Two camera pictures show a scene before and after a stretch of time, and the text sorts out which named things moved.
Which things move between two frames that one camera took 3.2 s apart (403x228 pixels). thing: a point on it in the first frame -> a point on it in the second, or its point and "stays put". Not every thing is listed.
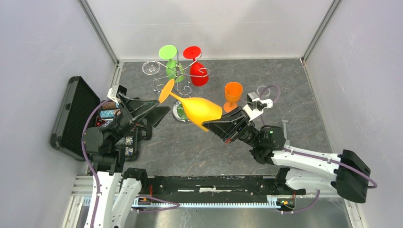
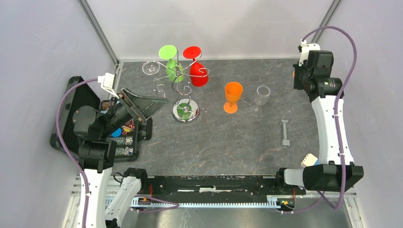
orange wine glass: (233, 91) stays put
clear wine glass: (151, 67) stays put
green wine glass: (175, 70) stays put
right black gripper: (230, 128) -> (297, 85)
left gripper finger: (157, 114) -> (142, 107)
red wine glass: (198, 74) stays put
